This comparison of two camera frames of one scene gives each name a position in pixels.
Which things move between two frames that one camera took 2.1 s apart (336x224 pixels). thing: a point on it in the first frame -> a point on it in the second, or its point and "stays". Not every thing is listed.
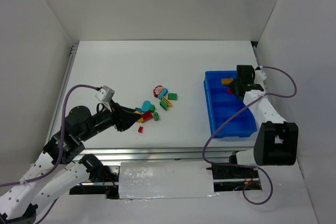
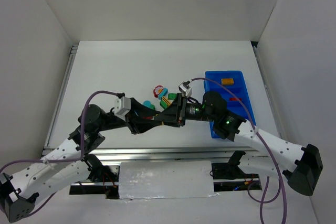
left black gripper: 117,118 -> 132,118
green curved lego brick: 164,105 stays
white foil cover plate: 153,180 stays
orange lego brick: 226,81 stays
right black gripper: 241,84 -> 180,109
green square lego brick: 172,96 stays
